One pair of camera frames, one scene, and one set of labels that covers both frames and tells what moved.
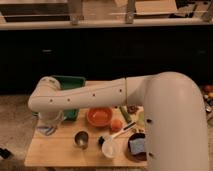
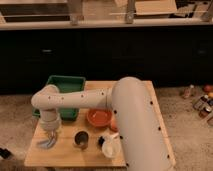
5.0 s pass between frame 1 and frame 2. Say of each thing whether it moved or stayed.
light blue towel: moved
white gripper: stayed
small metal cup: stayed
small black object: stayed
